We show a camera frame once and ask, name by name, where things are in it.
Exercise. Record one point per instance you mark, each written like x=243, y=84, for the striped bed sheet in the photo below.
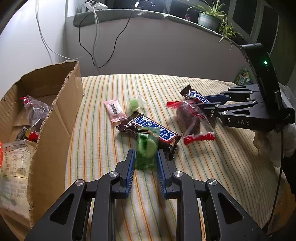
x=104, y=88

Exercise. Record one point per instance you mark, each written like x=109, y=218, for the large brown chocolate bar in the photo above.
x=167, y=136

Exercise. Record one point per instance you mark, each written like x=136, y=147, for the pink snack packet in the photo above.
x=114, y=111

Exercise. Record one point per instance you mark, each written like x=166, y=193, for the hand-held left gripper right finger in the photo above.
x=161, y=172

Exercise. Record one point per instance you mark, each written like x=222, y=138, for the white window frame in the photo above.
x=249, y=20

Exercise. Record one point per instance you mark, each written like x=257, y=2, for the white power strip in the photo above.
x=97, y=5

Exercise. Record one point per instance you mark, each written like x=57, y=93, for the green plant pot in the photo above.
x=208, y=20

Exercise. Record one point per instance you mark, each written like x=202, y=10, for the small brown chocolate bar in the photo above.
x=193, y=94

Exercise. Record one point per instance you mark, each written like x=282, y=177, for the green cookie packet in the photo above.
x=146, y=148

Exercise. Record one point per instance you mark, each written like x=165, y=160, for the small pink ornament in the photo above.
x=187, y=16

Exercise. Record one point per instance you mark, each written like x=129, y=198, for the spider plant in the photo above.
x=227, y=30

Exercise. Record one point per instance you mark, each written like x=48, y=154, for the green plastic bag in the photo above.
x=242, y=77

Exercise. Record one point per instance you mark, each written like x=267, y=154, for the snack packets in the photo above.
x=13, y=162

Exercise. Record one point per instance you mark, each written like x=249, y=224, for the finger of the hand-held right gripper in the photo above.
x=222, y=96
x=212, y=109

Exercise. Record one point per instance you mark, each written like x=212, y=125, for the cardboard box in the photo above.
x=57, y=129

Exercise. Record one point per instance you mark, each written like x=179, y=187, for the person's right hand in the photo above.
x=263, y=141

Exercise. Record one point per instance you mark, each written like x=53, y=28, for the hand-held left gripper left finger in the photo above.
x=130, y=172

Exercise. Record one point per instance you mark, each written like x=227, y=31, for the red-ended clear snack packet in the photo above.
x=34, y=111
x=189, y=120

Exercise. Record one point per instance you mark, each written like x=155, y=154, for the red dark snack packet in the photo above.
x=30, y=135

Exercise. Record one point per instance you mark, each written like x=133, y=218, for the clear packet with green candy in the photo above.
x=133, y=103

